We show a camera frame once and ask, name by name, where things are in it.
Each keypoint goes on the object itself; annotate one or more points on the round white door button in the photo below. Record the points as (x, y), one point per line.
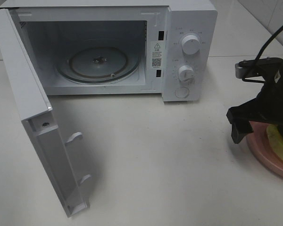
(182, 92)

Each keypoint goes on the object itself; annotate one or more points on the lower white timer knob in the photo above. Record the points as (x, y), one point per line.
(185, 73)

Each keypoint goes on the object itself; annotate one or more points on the glass microwave turntable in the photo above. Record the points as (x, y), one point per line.
(98, 64)

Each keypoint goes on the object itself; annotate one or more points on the toast sandwich with lettuce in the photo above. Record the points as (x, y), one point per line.
(275, 140)

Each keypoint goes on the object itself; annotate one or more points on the white microwave oven body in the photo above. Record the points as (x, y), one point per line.
(59, 27)

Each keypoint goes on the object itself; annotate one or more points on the pink round plate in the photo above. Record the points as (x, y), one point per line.
(259, 145)

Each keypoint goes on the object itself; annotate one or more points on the upper white power knob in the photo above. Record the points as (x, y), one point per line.
(190, 44)

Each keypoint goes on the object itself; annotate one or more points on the white microwave door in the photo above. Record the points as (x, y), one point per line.
(37, 115)

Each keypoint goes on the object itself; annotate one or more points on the white warning label sticker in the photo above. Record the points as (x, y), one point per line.
(157, 53)

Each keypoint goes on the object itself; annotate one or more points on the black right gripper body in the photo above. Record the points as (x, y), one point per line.
(266, 107)

